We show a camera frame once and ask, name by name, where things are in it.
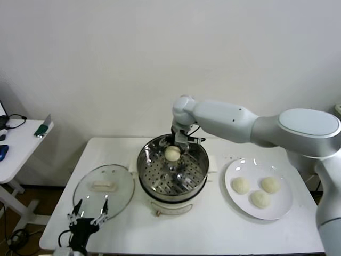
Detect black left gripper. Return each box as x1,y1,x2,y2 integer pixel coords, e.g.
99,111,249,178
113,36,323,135
67,199,109,249

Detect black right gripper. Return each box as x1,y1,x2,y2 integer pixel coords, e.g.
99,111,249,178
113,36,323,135
172,124,193,154

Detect white steamed baozi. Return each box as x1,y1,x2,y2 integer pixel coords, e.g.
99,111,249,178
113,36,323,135
164,145,182,162
230,177,251,195
260,177,281,194
249,190,272,209

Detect round glass pot lid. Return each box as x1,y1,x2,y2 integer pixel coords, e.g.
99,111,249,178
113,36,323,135
72,164,135,220

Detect stainless steel steamer basket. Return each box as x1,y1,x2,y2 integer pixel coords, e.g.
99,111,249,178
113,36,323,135
137,134,210,201

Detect white side table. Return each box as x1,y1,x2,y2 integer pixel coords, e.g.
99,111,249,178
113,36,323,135
0,119,55,227

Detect large white plate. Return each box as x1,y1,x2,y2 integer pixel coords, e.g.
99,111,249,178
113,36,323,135
224,157,293,221

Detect open laptop computer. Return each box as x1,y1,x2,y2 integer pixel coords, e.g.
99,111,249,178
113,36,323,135
0,101,9,129

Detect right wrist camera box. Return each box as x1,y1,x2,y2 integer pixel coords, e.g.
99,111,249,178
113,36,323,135
177,130,206,145

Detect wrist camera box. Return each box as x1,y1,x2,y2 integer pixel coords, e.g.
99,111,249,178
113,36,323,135
177,130,206,145
53,246,74,256

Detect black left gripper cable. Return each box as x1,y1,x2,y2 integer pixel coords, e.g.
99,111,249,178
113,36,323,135
58,229,72,249

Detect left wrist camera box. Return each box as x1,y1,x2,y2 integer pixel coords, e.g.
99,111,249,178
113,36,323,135
53,246,74,256

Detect coiled black floor cables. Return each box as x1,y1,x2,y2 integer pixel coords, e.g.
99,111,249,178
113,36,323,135
7,228,43,247

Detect green handled metal scraper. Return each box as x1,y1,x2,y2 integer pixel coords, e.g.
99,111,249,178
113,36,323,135
34,114,53,139

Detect black cable on desk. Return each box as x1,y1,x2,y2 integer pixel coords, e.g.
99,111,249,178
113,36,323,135
4,114,27,131

